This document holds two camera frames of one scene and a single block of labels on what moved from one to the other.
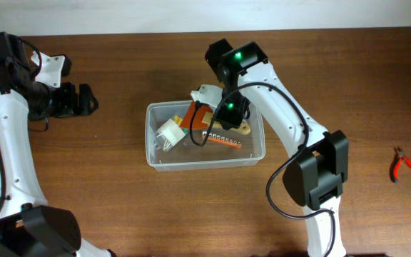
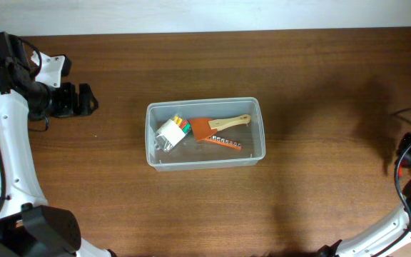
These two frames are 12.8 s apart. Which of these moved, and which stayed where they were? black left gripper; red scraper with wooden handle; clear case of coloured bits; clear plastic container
Moved: red scraper with wooden handle
Stayed: clear plastic container; clear case of coloured bits; black left gripper
